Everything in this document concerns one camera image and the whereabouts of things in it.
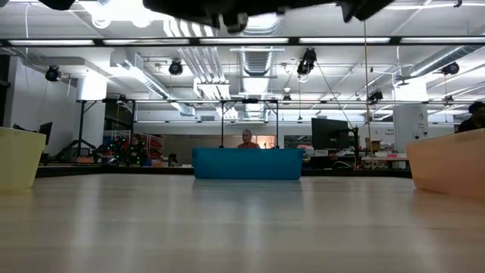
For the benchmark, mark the yellow plastic bin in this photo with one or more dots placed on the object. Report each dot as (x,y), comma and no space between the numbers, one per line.
(19,159)

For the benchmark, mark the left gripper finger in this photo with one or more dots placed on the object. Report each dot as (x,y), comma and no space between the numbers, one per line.
(273,4)

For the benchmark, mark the black monitor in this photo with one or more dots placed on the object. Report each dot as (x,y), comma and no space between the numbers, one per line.
(329,132)

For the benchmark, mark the black background robot arm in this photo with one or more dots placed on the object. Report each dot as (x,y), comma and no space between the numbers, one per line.
(117,149)
(76,146)

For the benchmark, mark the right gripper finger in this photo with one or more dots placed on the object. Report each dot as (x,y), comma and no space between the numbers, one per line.
(354,9)

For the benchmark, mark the silver ventilation duct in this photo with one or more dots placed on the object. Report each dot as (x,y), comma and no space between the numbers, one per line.
(257,62)

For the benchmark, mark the black background station frame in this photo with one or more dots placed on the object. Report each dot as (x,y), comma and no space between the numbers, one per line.
(81,125)

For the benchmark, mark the blue plastic bin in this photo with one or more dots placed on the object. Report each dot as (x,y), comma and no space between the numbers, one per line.
(246,163)

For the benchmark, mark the black ceiling-hung camera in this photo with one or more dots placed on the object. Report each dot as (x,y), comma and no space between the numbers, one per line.
(307,62)
(451,68)
(375,96)
(53,73)
(175,67)

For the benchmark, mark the black horizontal beam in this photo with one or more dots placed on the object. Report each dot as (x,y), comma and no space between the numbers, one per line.
(435,40)

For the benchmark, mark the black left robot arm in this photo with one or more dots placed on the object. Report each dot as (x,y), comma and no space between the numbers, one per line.
(57,3)

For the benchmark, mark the cardboard box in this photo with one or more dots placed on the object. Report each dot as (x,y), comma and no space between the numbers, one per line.
(374,145)

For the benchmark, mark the orange plastic bin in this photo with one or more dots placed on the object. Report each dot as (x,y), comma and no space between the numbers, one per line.
(451,167)

